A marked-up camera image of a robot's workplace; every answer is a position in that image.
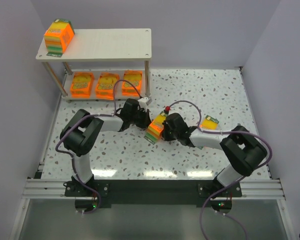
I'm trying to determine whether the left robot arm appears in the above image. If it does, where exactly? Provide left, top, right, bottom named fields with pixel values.
left=55, top=97, right=152, bottom=197

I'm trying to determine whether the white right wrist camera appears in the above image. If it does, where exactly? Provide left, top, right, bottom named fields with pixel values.
left=163, top=106, right=175, bottom=117

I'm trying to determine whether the multicolour sponge pack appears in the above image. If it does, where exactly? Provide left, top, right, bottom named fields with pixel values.
left=200, top=115, right=219, bottom=130
left=43, top=18, right=75, bottom=57
left=144, top=111, right=168, bottom=145

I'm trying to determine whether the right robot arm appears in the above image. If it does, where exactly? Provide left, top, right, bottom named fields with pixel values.
left=162, top=113, right=272, bottom=194

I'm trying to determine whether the orange round sponge box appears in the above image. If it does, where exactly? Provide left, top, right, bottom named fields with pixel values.
left=121, top=70, right=143, bottom=98
left=95, top=72, right=120, bottom=100
left=70, top=72, right=95, bottom=98

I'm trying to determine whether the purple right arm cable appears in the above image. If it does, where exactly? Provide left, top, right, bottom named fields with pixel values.
left=169, top=100, right=273, bottom=240

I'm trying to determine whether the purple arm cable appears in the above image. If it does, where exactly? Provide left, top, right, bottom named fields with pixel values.
left=169, top=100, right=273, bottom=240
left=55, top=79, right=142, bottom=191

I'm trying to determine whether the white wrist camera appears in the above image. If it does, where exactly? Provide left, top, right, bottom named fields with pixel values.
left=137, top=96, right=152, bottom=112
left=163, top=106, right=175, bottom=117

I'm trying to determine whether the white two-tier shelf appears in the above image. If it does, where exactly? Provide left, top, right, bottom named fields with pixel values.
left=35, top=28, right=152, bottom=102

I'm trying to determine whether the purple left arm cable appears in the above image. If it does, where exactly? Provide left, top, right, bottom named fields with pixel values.
left=55, top=79, right=142, bottom=191

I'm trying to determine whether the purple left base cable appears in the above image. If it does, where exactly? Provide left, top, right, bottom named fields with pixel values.
left=76, top=189, right=102, bottom=215

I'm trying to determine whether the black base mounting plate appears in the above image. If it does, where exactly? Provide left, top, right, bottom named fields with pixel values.
left=64, top=179, right=241, bottom=209

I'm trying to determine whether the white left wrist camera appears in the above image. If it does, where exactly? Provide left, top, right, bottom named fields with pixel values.
left=137, top=96, right=152, bottom=112

